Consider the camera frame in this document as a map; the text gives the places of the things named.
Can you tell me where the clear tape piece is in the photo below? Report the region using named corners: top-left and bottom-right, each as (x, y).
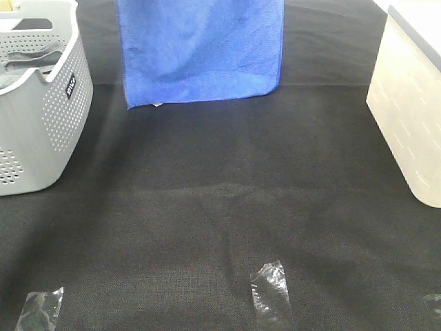
top-left (422, 294), bottom-right (441, 319)
top-left (250, 261), bottom-right (295, 331)
top-left (15, 287), bottom-right (64, 331)

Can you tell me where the clear tape piece centre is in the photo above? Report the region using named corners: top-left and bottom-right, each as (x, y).
top-left (250, 261), bottom-right (295, 331)

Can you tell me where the blue microfibre towel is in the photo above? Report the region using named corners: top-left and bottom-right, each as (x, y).
top-left (116, 1), bottom-right (285, 108)

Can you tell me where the white plastic storage box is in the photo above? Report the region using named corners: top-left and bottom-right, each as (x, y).
top-left (366, 1), bottom-right (440, 208)

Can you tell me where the clear tape piece right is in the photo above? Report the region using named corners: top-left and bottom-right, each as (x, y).
top-left (422, 294), bottom-right (441, 319)

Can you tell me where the black fabric table mat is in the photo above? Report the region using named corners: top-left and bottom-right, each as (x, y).
top-left (1, 1), bottom-right (440, 330)

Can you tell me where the grey towel in basket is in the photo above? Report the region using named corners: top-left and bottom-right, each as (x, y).
top-left (1, 41), bottom-right (65, 89)

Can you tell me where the clear tape piece left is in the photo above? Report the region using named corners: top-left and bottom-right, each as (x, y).
top-left (15, 287), bottom-right (64, 331)

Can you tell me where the grey perforated laundry basket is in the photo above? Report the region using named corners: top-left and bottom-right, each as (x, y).
top-left (1, 1), bottom-right (93, 196)

